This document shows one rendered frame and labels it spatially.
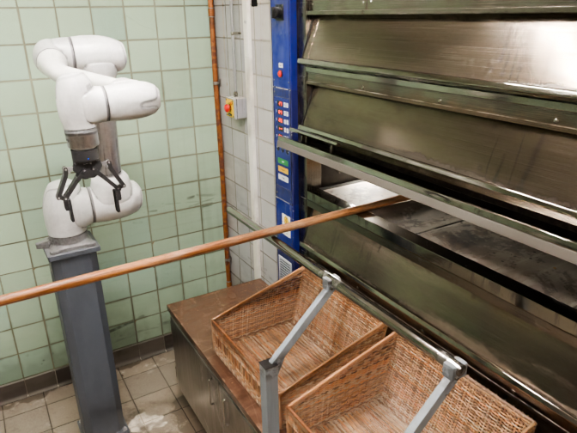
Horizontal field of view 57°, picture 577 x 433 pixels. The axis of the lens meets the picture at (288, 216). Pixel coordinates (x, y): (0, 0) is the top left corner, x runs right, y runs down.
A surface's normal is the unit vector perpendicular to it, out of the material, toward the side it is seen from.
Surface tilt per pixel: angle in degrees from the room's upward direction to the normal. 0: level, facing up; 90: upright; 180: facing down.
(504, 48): 70
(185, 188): 90
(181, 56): 90
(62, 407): 0
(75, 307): 90
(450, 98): 90
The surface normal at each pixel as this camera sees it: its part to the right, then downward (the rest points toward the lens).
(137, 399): -0.02, -0.93
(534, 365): -0.81, -0.13
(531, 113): -0.86, 0.20
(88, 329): 0.52, 0.30
